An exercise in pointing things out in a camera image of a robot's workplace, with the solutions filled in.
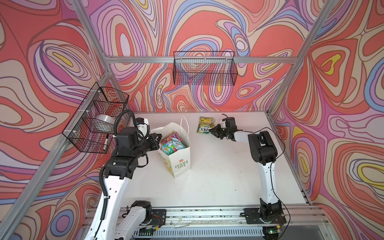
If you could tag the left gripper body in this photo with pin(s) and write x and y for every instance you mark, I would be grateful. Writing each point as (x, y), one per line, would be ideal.
(144, 146)

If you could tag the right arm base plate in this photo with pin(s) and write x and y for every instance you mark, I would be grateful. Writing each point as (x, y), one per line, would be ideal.
(261, 216)

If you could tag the illustrated paper gift bag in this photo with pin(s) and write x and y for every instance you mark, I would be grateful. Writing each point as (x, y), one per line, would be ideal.
(179, 162)

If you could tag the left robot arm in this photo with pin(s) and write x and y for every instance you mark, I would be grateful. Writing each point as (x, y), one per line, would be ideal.
(133, 141)

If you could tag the white tape roll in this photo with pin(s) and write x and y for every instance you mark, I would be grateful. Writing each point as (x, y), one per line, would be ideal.
(104, 120)

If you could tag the black wire basket back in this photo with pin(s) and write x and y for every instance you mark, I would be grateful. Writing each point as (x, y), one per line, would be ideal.
(204, 68)

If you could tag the black wire basket left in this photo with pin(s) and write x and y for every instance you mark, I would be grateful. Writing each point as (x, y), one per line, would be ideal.
(92, 129)

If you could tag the marker pen in basket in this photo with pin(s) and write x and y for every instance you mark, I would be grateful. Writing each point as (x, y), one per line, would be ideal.
(106, 143)

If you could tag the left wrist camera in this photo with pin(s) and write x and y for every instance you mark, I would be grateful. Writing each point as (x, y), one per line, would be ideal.
(143, 126)

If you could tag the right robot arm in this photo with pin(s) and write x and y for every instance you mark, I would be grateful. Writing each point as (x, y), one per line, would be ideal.
(264, 153)

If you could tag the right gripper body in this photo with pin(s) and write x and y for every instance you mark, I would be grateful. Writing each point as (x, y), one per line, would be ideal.
(223, 132)

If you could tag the green Fox's bag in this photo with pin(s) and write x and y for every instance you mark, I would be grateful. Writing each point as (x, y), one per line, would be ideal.
(205, 124)

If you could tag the purple Fox's berries bag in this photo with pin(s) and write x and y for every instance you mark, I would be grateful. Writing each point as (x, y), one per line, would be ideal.
(173, 137)

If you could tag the teal Fox's mint blossom bag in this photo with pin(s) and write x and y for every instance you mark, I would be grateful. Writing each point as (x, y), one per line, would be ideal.
(171, 147)

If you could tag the black wire basket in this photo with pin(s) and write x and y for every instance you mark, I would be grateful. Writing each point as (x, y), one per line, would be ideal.
(92, 129)
(204, 68)

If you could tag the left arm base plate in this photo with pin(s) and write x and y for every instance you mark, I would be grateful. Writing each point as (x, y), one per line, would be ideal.
(156, 221)

